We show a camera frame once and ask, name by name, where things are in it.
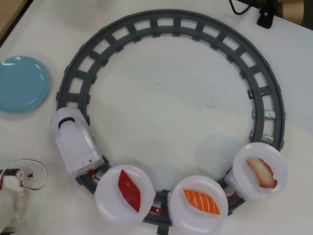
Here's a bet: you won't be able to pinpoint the white plate under salmon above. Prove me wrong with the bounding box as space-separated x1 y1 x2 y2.
167 177 228 235

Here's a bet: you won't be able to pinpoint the white and red octopus sushi toy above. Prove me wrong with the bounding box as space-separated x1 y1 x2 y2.
246 158 278 189

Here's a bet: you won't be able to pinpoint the gray circular toy train track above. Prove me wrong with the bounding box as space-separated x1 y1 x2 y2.
55 9 287 235

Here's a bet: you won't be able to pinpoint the brown cardboard roll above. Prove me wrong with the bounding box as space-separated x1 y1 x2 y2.
278 0 313 25

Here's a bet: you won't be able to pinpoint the black cable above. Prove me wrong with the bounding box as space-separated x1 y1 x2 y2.
228 0 252 15

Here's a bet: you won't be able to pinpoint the orange salmon sushi toy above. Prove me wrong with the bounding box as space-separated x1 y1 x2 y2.
183 188 221 216

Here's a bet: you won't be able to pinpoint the white plate under tuna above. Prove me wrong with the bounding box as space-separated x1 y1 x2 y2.
94 165 157 225

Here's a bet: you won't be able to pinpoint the red tuna sushi toy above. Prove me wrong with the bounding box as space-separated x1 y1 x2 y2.
117 169 142 213

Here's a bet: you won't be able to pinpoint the blue round dish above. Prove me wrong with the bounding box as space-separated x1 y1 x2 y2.
0 55 51 114

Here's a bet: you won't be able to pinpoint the red and white servo cable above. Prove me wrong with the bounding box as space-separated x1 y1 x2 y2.
0 159 47 194

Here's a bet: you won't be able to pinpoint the black stand with cable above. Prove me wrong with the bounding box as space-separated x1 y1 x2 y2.
256 7 275 29

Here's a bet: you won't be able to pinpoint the white toy Shinkansen locomotive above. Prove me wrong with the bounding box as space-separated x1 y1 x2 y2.
50 107 105 175

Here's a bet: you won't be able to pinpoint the white plate under shrimp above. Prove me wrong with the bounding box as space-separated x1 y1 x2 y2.
224 141 288 201

